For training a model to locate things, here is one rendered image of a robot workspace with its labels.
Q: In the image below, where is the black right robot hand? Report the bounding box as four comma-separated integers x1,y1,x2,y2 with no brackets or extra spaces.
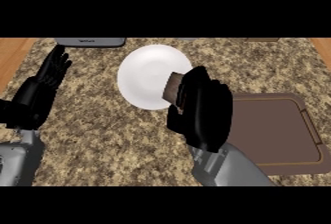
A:
165,66,233,154

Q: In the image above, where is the white round plate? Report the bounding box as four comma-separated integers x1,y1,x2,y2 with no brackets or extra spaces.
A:
116,44,193,111

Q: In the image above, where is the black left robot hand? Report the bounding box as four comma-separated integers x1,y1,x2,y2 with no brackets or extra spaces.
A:
0,44,73,131

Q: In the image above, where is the brown cupcake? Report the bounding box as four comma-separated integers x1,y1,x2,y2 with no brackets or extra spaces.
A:
159,71,187,106

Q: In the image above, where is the brown rectangular tray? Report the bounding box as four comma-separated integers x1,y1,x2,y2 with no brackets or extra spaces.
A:
225,93,331,176

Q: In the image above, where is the grey appliance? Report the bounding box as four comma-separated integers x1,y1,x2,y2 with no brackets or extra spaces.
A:
53,38,126,48

